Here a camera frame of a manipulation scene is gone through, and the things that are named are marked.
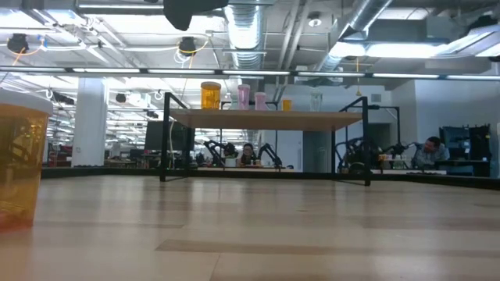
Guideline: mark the small orange pill bottle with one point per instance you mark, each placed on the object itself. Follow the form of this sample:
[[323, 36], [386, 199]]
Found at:
[[286, 105]]

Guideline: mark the long ceiling light bar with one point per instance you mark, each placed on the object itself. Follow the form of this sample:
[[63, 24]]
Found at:
[[109, 70]]

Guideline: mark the black metal table frame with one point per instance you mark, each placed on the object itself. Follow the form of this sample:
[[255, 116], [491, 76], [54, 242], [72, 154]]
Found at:
[[97, 172]]

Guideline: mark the silver ventilation duct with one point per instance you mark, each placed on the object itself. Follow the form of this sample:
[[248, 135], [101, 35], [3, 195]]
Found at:
[[359, 17], [244, 39]]

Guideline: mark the black ceiling device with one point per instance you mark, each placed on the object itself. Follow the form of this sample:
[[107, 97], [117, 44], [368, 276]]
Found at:
[[17, 42], [188, 46]]

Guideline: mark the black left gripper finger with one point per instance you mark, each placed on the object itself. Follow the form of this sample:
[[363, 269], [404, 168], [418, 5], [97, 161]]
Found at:
[[187, 9]]

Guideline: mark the person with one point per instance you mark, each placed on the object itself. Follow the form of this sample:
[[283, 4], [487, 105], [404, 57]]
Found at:
[[431, 151], [248, 155]]

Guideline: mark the white cup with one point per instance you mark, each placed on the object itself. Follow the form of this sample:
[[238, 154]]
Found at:
[[231, 162]]

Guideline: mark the pink pill bottle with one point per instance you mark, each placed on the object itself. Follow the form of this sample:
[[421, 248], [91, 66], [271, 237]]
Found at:
[[260, 102], [243, 97]]

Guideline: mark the large orange pill bottle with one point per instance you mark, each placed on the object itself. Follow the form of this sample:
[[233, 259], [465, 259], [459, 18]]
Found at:
[[211, 97], [21, 164]]

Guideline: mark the wooden shelf with black legs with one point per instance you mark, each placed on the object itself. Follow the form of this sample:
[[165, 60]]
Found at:
[[254, 120]]

